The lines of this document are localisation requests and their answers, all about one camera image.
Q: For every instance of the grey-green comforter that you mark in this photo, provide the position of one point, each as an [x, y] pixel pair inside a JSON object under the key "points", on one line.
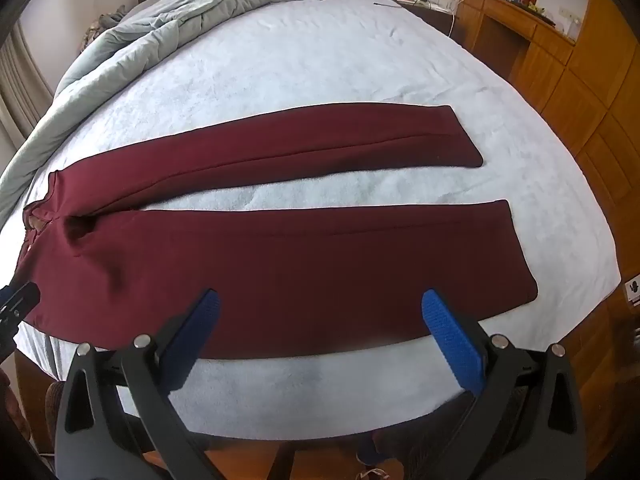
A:
{"points": [[165, 15]]}

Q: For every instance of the bed with pale blue sheet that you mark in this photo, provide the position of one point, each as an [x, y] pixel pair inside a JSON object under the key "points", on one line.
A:
{"points": [[325, 60]]}

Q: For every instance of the white wall socket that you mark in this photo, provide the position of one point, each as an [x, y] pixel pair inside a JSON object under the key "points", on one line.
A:
{"points": [[567, 12]]}

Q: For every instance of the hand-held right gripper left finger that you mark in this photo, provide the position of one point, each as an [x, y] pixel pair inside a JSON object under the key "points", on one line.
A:
{"points": [[200, 320]]}

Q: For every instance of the maroon pants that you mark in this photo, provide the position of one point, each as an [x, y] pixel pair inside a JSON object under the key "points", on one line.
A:
{"points": [[300, 260]]}

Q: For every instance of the white card with black print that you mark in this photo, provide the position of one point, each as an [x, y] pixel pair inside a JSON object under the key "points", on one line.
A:
{"points": [[633, 289]]}

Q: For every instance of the dark nightstand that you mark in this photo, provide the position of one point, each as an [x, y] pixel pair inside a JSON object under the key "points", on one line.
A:
{"points": [[430, 15]]}

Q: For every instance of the wooden desk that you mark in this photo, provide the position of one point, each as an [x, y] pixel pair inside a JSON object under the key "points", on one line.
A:
{"points": [[505, 25]]}

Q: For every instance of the beige curtain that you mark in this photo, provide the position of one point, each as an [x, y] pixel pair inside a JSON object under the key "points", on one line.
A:
{"points": [[20, 90]]}

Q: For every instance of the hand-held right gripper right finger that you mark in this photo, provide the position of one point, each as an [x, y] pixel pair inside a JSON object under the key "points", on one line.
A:
{"points": [[450, 340]]}

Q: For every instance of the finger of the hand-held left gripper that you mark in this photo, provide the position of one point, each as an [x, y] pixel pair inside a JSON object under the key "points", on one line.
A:
{"points": [[17, 300]]}

